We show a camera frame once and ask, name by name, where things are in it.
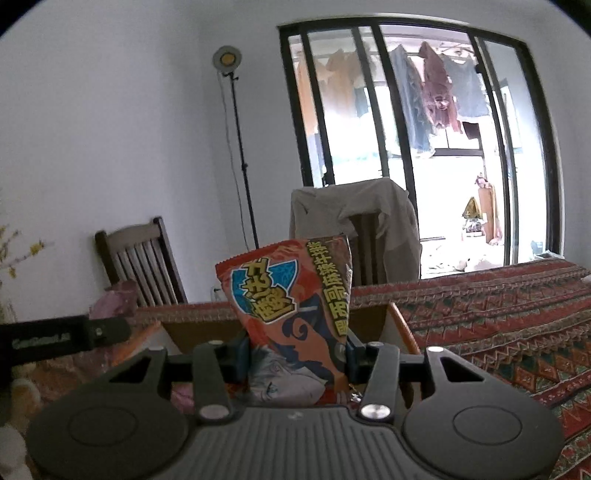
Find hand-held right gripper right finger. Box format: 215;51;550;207
344;332;495;423

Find blue hanging garment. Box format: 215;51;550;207
390;45;435;158

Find yellow balcony item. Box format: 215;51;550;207
462;198;484;236

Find grey jacket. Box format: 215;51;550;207
290;178;422;287

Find beige hanging garment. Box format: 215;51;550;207
323;48;358;121

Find maroon hanging garment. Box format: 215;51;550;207
419;41;463;136

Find round lamp on black stand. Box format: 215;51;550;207
212;45;260;250

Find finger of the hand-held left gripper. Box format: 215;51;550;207
87;318;133;346

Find wooden chair under jacket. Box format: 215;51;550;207
348;215;386;287

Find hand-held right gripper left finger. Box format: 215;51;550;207
95;335;252;424

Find wooden balcony cabinet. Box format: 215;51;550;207
477;175;498;245

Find printed cardboard box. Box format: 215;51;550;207
111;301;423;411

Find pink snack packet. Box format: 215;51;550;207
90;279;139;320
172;385;195;412

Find dark wooden chair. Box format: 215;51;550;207
95;217;188;309

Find yellow flower sprigs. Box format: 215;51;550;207
0;224;54;280

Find orange snack packet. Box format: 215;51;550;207
215;235;354;408

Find patterned red tablecloth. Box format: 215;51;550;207
134;258;591;480

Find grey-blue hanging shirt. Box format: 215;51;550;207
441;53;491;121

